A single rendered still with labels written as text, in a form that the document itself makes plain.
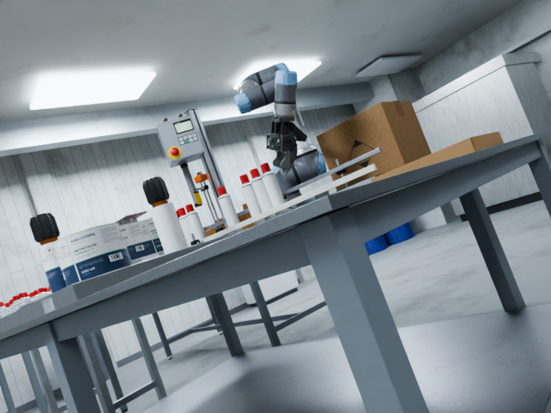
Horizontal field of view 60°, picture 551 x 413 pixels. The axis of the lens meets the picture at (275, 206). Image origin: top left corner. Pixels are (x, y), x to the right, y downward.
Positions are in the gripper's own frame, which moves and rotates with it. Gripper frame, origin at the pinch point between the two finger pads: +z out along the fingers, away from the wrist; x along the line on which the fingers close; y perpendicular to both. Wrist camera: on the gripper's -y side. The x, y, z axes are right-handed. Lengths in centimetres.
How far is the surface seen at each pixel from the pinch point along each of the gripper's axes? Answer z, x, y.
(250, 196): 11.7, -14.8, 1.9
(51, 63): -36, -347, -90
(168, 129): -8, -69, -2
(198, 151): 1, -57, -10
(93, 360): 120, -112, 17
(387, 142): -13.2, 30.6, -16.9
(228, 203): 17.1, -26.9, 1.6
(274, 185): 5.6, -3.8, 1.4
